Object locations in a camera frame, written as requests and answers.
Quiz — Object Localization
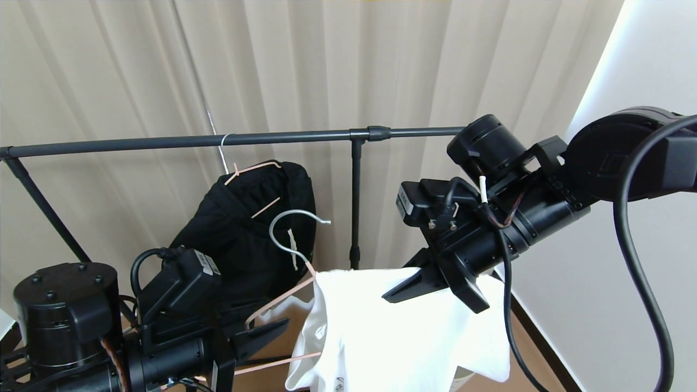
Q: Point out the black clothes rack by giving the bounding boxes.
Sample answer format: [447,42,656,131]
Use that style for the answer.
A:
[0,126,467,365]

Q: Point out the black shorts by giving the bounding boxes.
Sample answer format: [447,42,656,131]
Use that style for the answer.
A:
[170,160,317,327]

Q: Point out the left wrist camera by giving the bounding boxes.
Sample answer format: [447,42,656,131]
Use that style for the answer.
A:
[130,248,222,333]

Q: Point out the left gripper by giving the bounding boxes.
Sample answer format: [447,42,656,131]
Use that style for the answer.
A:
[60,321,238,392]

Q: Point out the beige curtain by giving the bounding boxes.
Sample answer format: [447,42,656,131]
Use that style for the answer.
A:
[0,0,624,327]

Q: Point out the white garment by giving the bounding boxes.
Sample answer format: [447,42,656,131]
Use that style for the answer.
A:
[285,267,511,392]

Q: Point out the pink clothes hanger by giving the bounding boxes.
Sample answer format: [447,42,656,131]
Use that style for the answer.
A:
[193,210,332,381]
[220,134,283,219]

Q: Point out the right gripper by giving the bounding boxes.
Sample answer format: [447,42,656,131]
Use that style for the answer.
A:
[430,182,592,315]

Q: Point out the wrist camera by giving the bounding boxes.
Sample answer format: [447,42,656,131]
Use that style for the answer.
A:
[396,179,482,232]
[130,248,222,333]

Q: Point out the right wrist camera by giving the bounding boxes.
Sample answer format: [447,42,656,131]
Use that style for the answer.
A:
[396,179,482,232]

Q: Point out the white laundry basket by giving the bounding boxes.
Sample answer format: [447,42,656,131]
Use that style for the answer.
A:
[451,366,482,392]

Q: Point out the black cable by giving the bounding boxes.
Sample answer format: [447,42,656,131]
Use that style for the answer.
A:
[444,113,697,392]

